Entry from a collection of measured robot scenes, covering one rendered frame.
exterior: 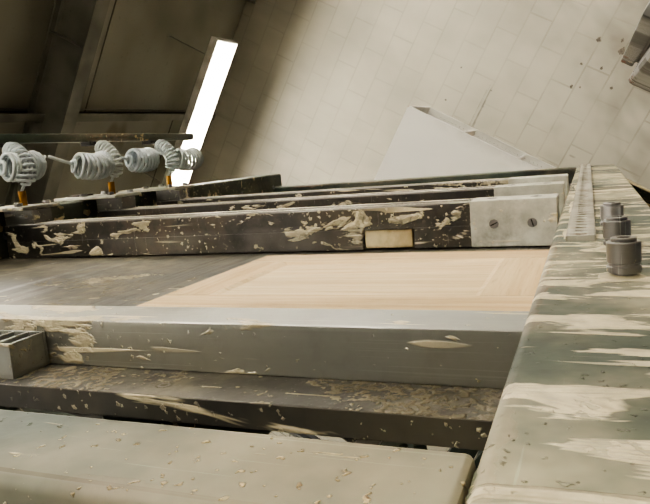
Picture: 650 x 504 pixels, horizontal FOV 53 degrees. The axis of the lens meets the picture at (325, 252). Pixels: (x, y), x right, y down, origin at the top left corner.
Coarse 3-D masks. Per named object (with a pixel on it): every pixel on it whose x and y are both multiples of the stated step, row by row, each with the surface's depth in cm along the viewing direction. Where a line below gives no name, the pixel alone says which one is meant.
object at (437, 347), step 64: (0, 320) 58; (64, 320) 55; (128, 320) 53; (192, 320) 51; (256, 320) 50; (320, 320) 48; (384, 320) 46; (448, 320) 45; (512, 320) 44; (448, 384) 44
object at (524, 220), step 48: (0, 144) 135; (48, 240) 130; (96, 240) 126; (144, 240) 122; (192, 240) 118; (240, 240) 114; (288, 240) 110; (336, 240) 107; (432, 240) 101; (480, 240) 98; (528, 240) 96
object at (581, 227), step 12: (588, 168) 190; (588, 180) 143; (576, 192) 116; (588, 192) 114; (576, 204) 97; (588, 204) 95; (576, 216) 83; (588, 216) 82; (576, 228) 72; (588, 228) 72; (576, 240) 67; (588, 240) 67
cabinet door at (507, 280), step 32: (288, 256) 94; (320, 256) 92; (352, 256) 89; (384, 256) 87; (416, 256) 85; (448, 256) 83; (480, 256) 81; (512, 256) 79; (544, 256) 77; (192, 288) 76; (224, 288) 75; (256, 288) 74; (288, 288) 73; (320, 288) 71; (352, 288) 70; (384, 288) 69; (416, 288) 67; (448, 288) 66; (480, 288) 65; (512, 288) 62
